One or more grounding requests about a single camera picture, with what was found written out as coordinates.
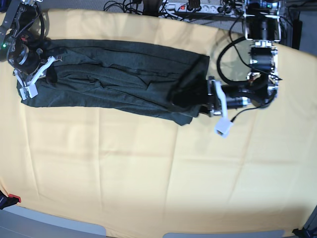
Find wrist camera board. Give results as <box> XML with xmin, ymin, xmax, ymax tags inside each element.
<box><xmin>214</xmin><ymin>118</ymin><xmax>233</xmax><ymax>138</ymax></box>
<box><xmin>19</xmin><ymin>84</ymin><xmax>38</xmax><ymax>100</ymax></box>

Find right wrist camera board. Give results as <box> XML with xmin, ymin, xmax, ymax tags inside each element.
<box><xmin>19</xmin><ymin>84</ymin><xmax>38</xmax><ymax>100</ymax></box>

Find dark teal long-sleeve shirt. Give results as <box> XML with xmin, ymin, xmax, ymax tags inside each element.
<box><xmin>23</xmin><ymin>39</ymin><xmax>210</xmax><ymax>125</ymax></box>

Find white power strip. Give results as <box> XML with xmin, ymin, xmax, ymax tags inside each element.
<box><xmin>162</xmin><ymin>1</ymin><xmax>222</xmax><ymax>14</ymax></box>

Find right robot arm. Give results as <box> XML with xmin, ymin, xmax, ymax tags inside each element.
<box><xmin>0</xmin><ymin>0</ymin><xmax>61</xmax><ymax>99</ymax></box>

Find tangled black cables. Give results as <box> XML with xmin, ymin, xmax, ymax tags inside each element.
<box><xmin>103</xmin><ymin>0</ymin><xmax>164</xmax><ymax>17</ymax></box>

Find black corner clamp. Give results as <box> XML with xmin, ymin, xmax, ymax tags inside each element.
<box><xmin>292</xmin><ymin>228</ymin><xmax>317</xmax><ymax>238</ymax></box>

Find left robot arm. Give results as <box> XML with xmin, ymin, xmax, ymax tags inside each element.
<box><xmin>202</xmin><ymin>0</ymin><xmax>282</xmax><ymax>117</ymax></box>

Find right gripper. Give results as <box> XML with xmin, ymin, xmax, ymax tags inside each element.
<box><xmin>12</xmin><ymin>48</ymin><xmax>62</xmax><ymax>91</ymax></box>

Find red and black clamp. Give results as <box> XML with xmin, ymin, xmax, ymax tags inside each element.
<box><xmin>0</xmin><ymin>191</ymin><xmax>21</xmax><ymax>210</ymax></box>

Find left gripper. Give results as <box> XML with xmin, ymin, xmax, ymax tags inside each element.
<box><xmin>207</xmin><ymin>76</ymin><xmax>249</xmax><ymax>119</ymax></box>

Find yellow table cover cloth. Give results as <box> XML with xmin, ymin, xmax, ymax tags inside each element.
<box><xmin>0</xmin><ymin>8</ymin><xmax>317</xmax><ymax>238</ymax></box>

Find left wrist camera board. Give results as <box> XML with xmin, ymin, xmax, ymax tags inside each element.
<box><xmin>214</xmin><ymin>118</ymin><xmax>233</xmax><ymax>138</ymax></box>

